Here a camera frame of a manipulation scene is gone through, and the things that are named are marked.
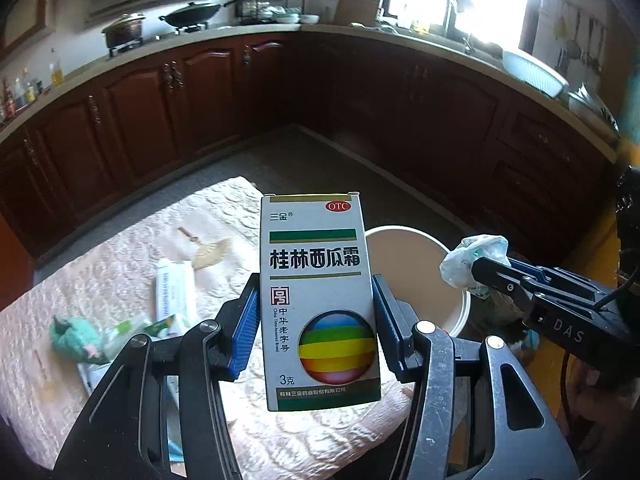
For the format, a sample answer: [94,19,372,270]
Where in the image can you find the white toothpaste box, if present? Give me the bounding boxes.
[155,258,198,325]

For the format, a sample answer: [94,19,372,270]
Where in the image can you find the white plastic bag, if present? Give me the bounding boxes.
[439,234,511,299]

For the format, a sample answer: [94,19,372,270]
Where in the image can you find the white medicine box rainbow ball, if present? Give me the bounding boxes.
[259,192,381,412]

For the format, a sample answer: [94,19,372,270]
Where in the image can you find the green terry cloth rag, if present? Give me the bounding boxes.
[49,315,110,364]

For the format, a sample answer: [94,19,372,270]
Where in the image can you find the white round trash bin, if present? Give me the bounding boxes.
[366,226,471,337]

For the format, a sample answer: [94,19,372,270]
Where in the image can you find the pink quilted table cover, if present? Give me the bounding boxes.
[1,177,412,479]

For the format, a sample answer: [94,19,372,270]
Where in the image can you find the dark wooden lower cabinets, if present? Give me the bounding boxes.
[1,26,616,263]

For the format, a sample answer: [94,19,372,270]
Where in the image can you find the green white tissue packet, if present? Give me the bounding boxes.
[102,313,189,360]

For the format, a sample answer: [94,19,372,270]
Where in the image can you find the white bowl on counter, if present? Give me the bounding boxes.
[502,49,568,99]

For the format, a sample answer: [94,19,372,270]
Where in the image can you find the yellow oil bottle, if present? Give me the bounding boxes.
[50,48,65,87]

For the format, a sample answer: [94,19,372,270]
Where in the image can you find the black wok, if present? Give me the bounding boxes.
[160,2,222,28]

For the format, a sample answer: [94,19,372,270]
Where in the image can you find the steel cooking pot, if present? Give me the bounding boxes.
[101,12,145,58]

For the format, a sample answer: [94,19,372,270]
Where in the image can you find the dark sauce bottle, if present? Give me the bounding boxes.
[2,78,16,119]

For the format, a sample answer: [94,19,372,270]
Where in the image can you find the cardboard box on counter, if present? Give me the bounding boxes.
[333,0,378,26]

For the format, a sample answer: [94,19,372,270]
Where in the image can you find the wooden upper cabinets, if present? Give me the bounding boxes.
[1,0,55,61]

